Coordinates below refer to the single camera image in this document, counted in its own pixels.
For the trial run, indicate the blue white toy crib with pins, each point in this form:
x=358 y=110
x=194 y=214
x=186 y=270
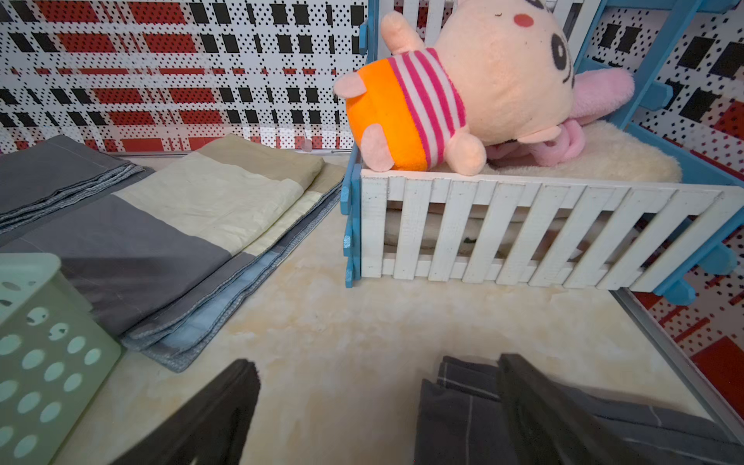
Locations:
x=657 y=231

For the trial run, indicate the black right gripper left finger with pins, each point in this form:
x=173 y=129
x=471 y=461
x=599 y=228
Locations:
x=211 y=428

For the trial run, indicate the beige and grey pillowcase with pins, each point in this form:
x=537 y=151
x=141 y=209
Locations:
x=167 y=261

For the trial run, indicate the green perforated plastic basket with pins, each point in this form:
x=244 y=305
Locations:
x=54 y=357

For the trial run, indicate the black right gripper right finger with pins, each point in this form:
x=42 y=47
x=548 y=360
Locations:
x=547 y=427

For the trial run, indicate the dark grey checked pillowcase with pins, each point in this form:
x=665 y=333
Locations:
x=461 y=420

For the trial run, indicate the cream fluffy crib mattress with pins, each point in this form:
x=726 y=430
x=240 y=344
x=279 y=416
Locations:
x=609 y=154

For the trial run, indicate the pink plush doll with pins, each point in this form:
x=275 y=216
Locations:
x=499 y=82

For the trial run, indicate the plain grey pillowcase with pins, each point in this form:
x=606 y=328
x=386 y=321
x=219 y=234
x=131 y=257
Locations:
x=52 y=178

